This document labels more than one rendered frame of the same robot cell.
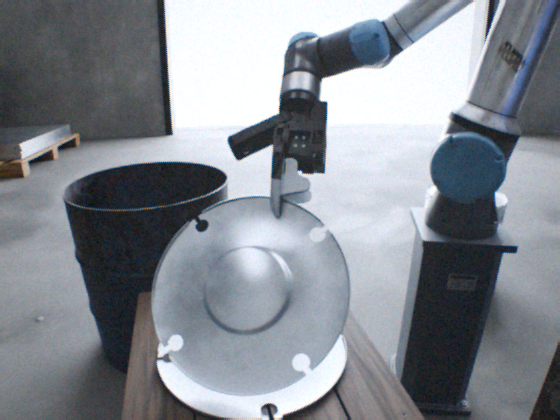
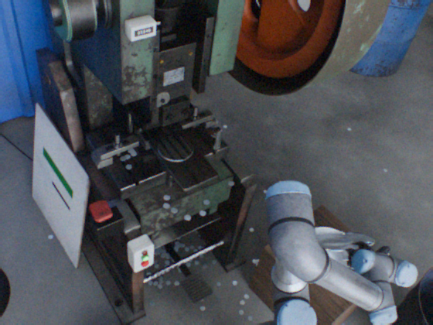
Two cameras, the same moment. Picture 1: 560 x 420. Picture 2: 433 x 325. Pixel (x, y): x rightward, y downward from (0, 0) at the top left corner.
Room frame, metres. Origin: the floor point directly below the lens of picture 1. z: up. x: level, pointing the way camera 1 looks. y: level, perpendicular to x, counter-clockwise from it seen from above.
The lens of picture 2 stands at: (1.07, -1.00, 1.98)
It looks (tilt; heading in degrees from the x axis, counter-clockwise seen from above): 48 degrees down; 146
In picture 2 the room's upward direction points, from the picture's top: 9 degrees clockwise
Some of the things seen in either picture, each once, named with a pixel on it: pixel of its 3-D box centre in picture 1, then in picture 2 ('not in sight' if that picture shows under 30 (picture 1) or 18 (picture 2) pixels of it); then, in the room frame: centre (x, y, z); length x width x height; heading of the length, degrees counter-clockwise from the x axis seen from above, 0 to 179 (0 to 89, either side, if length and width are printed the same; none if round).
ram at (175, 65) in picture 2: not in sight; (166, 75); (-0.02, -0.49, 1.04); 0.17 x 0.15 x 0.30; 6
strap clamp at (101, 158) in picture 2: not in sight; (115, 145); (-0.05, -0.66, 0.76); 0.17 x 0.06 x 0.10; 96
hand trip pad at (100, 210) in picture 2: not in sight; (101, 216); (0.20, -0.80, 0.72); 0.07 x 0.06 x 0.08; 6
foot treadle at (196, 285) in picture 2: not in sight; (168, 248); (0.07, -0.48, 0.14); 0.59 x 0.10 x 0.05; 6
